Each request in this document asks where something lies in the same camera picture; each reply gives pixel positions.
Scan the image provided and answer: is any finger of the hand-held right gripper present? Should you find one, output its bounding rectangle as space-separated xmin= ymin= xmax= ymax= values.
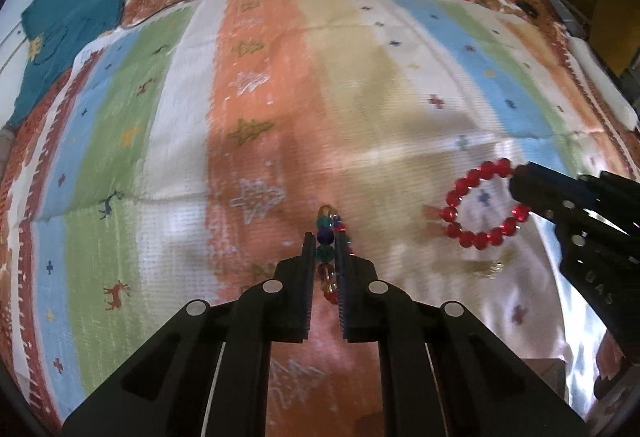
xmin=579 ymin=170 xmax=640 ymax=244
xmin=509 ymin=161 xmax=602 ymax=229

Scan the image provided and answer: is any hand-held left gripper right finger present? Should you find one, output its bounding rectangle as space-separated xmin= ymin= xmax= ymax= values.
xmin=334 ymin=229 xmax=591 ymax=437

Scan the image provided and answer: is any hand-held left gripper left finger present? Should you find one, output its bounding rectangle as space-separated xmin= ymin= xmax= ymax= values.
xmin=61 ymin=234 xmax=317 ymax=437

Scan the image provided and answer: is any multicoloured bead bracelet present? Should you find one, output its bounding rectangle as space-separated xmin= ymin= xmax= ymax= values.
xmin=314 ymin=204 xmax=354 ymax=306

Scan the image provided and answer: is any red bead bracelet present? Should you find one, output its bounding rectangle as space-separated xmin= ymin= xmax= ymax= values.
xmin=441 ymin=158 xmax=532 ymax=251

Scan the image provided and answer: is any person's right hand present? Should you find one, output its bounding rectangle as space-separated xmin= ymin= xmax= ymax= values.
xmin=594 ymin=331 xmax=627 ymax=382

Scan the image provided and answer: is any small gold ornament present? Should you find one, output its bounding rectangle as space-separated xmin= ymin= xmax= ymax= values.
xmin=465 ymin=257 xmax=507 ymax=279

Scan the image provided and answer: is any striped woven mat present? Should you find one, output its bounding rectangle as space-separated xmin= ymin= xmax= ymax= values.
xmin=10 ymin=0 xmax=621 ymax=437

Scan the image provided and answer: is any teal garment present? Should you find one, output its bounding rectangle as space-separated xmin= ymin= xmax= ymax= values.
xmin=7 ymin=0 xmax=126 ymax=128

